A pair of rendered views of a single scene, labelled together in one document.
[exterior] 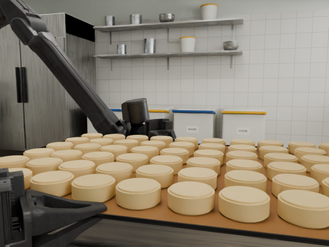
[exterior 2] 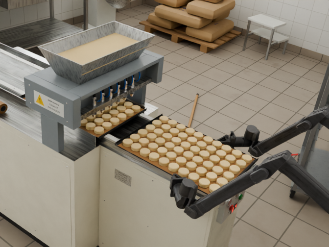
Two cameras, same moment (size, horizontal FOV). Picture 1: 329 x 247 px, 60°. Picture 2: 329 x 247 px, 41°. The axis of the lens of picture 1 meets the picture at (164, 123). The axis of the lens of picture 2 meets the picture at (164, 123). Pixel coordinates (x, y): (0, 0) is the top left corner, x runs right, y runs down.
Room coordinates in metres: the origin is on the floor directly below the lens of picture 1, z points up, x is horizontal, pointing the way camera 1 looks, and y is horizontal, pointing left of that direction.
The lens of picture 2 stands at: (2.19, 0.41, 2.17)
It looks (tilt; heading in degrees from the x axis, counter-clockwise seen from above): 32 degrees down; 198
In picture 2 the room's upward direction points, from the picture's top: 7 degrees clockwise
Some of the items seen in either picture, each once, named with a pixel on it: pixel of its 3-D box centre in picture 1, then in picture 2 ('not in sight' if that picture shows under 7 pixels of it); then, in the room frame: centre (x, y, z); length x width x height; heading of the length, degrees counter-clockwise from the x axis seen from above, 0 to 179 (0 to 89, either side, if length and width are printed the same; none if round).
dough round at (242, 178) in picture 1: (245, 183); (182, 136); (0.34, -0.10, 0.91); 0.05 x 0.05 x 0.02
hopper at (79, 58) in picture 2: not in sight; (100, 53); (0.33, -0.60, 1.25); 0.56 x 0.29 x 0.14; 167
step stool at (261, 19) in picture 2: not in sight; (266, 36); (-3.49, -0.21, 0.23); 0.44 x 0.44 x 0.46; 67
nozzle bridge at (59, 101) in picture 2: not in sight; (99, 94); (0.33, -0.60, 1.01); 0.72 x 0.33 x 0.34; 167
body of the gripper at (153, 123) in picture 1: (152, 137); (179, 190); (0.74, 0.03, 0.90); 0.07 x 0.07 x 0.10; 31
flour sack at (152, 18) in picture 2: not in sight; (173, 16); (-3.55, -1.55, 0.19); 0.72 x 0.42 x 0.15; 167
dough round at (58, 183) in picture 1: (52, 184); (226, 149); (0.34, 0.14, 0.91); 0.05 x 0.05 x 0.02
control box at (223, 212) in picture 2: not in sight; (232, 198); (0.52, 0.24, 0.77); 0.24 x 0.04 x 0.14; 167
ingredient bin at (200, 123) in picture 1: (196, 135); not in sight; (3.98, -0.44, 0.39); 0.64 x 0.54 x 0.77; 164
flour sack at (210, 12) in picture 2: not in sight; (211, 6); (-3.41, -0.99, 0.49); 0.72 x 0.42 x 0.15; 170
